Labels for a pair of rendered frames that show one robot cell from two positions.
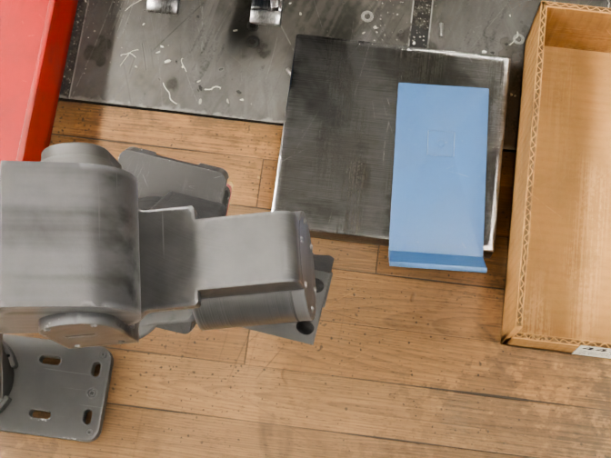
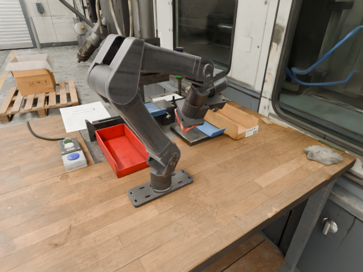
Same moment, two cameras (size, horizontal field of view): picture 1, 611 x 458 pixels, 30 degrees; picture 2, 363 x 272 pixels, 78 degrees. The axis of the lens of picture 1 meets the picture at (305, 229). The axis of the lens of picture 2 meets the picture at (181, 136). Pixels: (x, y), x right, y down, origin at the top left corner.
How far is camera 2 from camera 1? 0.71 m
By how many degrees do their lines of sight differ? 48
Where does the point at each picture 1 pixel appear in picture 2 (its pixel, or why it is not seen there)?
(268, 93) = (172, 135)
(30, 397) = (175, 181)
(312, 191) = (192, 136)
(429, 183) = (206, 128)
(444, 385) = (235, 148)
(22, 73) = (128, 149)
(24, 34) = (123, 145)
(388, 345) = (222, 148)
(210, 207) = not seen: hidden behind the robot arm
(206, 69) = not seen: hidden behind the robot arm
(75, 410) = (186, 178)
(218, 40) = not seen: hidden behind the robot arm
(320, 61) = (176, 127)
